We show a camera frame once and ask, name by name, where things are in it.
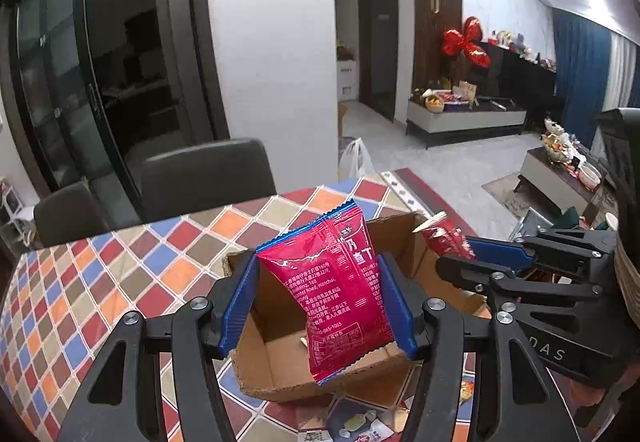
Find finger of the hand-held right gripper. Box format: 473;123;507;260
435;256;601;303
467;228;616;273

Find white plastic bag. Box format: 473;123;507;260
338;138;377;180

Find magenta snack packet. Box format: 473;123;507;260
255;202;401;385

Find low white bench cabinet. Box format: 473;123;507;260
406;97;528;149

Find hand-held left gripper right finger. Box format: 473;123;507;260
376;252;583;442

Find black sideboard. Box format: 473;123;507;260
482;42;558;110

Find dark dining chair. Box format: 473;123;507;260
140;138;277;223
32;179;113;248

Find dark coffee table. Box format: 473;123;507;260
517;147;608;218

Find white drawer unit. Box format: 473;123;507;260
337;59;358;100

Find red bow balloon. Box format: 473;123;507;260
441;17;492;69

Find blue curtain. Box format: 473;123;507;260
552;7;621;158

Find red snack packet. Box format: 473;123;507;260
412;212;476;263

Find glass sliding door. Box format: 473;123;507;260
10;0;146;223

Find grey area rug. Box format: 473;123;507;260
482;172;551;223

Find white storage rack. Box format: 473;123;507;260
0;177;31;243

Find white sheer curtain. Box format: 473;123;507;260
602;32;640;109

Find dark wooden door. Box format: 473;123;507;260
357;0;398;123

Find white bowl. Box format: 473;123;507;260
581;164;604;189

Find wood cabinet with gold handles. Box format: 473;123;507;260
410;0;463;93

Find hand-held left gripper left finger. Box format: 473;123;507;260
57;249;261;442

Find green wrapped candy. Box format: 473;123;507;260
340;414;376;435

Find green cushioned chair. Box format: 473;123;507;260
510;207;582;243

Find cardboard box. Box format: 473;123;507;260
222;212;488;403

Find person's right forearm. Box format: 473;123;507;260
615;217;640;323

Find snack packets on table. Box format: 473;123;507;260
300;402;398;442

